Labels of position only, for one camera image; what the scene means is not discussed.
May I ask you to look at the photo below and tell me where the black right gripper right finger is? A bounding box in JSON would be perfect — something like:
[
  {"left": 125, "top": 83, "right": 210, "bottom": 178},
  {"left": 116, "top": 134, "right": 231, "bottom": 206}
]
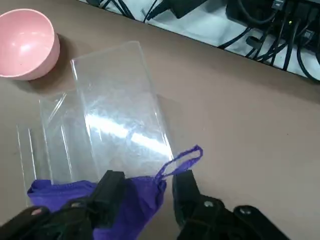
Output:
[{"left": 172, "top": 169, "right": 296, "bottom": 240}]

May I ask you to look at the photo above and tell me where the pink bowl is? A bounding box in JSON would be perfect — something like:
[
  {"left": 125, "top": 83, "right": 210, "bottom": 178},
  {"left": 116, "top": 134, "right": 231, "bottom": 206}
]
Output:
[{"left": 0, "top": 9, "right": 61, "bottom": 81}]

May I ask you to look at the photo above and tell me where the black power adapter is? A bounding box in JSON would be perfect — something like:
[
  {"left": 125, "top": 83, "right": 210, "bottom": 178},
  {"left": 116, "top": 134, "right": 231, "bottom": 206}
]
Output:
[{"left": 169, "top": 0, "right": 209, "bottom": 19}]

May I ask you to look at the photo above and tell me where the black hub box with plugs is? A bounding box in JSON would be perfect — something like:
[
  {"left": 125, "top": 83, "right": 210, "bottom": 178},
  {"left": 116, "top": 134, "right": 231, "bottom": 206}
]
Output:
[{"left": 225, "top": 0, "right": 320, "bottom": 28}]

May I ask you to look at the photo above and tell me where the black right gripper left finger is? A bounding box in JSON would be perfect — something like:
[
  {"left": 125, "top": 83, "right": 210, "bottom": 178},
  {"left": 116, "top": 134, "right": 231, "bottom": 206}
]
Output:
[{"left": 0, "top": 170, "right": 126, "bottom": 240}]

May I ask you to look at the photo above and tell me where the clear acrylic stepped rack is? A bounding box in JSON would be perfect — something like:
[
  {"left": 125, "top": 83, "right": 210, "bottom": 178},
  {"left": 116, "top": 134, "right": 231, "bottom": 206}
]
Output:
[{"left": 16, "top": 40, "right": 181, "bottom": 208}]

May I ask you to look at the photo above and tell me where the purple towel with loop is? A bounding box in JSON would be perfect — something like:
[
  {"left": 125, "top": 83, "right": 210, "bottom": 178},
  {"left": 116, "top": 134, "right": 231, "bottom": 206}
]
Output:
[{"left": 26, "top": 144, "right": 204, "bottom": 240}]

